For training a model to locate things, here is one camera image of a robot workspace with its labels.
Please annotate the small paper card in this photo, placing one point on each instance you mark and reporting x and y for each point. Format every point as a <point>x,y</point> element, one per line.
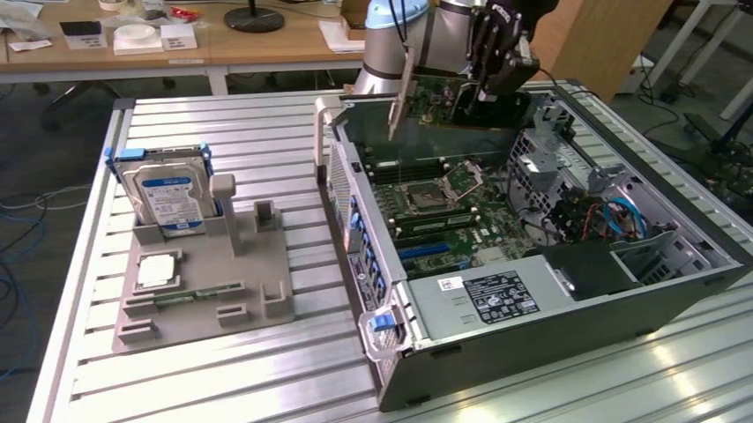
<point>30,45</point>

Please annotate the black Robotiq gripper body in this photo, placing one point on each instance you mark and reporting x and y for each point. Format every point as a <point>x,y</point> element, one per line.
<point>532,11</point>

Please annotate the green RAM stick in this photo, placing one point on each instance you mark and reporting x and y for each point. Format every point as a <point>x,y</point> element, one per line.
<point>177,298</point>

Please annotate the blue case release latch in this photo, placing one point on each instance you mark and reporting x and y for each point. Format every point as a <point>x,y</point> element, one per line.
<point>381,321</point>

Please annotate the black round lamp base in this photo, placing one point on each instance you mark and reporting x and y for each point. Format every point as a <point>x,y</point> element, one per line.
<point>253,20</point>

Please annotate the black and white box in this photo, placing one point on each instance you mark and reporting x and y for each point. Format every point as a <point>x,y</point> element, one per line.
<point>82,33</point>

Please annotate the white table frame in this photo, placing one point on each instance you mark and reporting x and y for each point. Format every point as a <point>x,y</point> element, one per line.
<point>695,26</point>

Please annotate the white labelled box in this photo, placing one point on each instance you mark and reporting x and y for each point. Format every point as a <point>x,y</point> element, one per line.
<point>180,37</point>

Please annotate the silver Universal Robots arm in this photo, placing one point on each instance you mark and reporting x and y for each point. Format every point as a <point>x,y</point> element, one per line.
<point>383,44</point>

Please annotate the black plastic shroud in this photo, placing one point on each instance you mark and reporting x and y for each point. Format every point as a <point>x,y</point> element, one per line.
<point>588,273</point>

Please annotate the black office chair base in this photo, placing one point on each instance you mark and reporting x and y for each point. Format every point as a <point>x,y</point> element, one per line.
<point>65,101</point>

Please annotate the perforated metal drive cage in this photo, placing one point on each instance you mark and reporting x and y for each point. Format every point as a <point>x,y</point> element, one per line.
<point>544,163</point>

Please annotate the clear plastic bags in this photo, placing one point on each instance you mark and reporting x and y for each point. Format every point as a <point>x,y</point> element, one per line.
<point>23,22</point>

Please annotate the CPU socket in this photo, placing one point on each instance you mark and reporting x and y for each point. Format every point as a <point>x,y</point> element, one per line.
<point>423,198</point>

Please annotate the RAM stick with white label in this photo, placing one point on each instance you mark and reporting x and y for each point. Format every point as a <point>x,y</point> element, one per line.
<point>439,223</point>

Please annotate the silver CPU chip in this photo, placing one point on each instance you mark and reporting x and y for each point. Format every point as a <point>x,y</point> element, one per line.
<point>156,271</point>

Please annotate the grey plastic parts rack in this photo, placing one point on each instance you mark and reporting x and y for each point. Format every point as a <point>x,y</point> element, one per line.
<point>206,321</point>

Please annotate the long wooden desk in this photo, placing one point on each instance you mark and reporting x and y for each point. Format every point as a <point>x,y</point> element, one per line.
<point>35,59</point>

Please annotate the red packet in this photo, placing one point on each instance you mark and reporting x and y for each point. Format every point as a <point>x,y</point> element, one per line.
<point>182,13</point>

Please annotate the brown cardboard box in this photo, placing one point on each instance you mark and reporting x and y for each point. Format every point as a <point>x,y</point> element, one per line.
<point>353,13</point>

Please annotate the wooden cabinet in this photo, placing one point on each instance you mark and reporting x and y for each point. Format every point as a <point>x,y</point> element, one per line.
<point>588,44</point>

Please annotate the metal socket cover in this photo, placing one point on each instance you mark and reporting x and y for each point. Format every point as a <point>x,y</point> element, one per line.
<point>467,172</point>

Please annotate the stack of white papers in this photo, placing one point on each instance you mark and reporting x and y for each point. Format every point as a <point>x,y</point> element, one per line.
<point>339,39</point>

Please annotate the hard disk with blue carrier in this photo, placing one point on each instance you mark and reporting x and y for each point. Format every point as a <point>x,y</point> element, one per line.
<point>165,198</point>

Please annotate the white box with red button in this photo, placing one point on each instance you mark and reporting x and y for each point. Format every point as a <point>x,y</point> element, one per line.
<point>639,75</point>

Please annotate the grey power supply unit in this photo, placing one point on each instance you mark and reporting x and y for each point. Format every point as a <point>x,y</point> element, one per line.
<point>448,313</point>

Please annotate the green and black GPU card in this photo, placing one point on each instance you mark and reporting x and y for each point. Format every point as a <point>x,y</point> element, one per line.
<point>436,101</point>

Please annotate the green motherboard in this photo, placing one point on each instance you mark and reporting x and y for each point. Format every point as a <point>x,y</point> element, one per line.
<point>471,216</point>

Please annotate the open black PC case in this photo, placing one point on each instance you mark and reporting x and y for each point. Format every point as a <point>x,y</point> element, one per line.
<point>529,352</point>

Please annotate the metal disk bay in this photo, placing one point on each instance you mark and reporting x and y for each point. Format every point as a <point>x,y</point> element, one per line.
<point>666,260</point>

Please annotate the blue expansion slot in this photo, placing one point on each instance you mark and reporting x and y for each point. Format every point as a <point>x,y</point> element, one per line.
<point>424,252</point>

